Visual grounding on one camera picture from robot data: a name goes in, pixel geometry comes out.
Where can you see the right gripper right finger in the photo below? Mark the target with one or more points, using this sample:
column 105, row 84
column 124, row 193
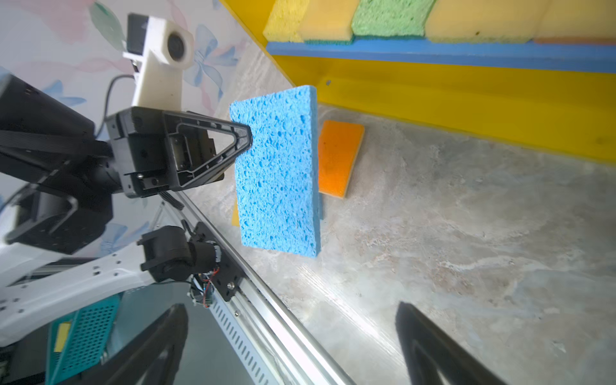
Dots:
column 431, row 356

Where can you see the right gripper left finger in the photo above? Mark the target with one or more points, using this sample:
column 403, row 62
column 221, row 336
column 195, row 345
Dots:
column 152, row 357

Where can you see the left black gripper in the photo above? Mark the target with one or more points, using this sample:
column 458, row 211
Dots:
column 156, row 150

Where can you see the blue sponge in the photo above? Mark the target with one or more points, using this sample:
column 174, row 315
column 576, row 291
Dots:
column 277, row 179

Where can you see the orange sponge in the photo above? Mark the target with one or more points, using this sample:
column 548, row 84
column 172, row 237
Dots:
column 339, row 144

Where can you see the bright yellow cellulose sponge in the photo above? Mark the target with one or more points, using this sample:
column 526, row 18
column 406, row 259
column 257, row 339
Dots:
column 284, row 20

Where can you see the yellow sponge with green back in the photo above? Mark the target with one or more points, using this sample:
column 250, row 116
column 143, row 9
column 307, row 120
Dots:
column 328, row 21

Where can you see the yellow pink blue toy shelf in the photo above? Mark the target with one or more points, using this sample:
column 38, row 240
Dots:
column 558, row 98

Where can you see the pale yellow sponge underneath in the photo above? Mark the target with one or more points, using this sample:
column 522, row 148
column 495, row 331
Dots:
column 488, row 21

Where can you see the small yellow sponge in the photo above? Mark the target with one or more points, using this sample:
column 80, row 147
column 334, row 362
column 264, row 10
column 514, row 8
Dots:
column 578, row 22

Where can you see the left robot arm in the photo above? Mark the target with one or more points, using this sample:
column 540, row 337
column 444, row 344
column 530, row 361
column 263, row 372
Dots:
column 70, row 178

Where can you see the thick yellow sponge front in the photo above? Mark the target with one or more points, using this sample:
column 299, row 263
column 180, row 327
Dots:
column 235, row 216

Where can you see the teal perforated electronics box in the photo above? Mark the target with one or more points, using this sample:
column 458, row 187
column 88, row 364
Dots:
column 76, row 341

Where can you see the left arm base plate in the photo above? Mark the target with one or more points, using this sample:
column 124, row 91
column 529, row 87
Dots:
column 216, row 269

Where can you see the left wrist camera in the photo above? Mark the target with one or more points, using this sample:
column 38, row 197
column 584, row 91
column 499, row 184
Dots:
column 160, row 51

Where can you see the aluminium mounting rail frame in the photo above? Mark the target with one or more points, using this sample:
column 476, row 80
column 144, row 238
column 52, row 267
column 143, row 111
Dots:
column 271, row 343

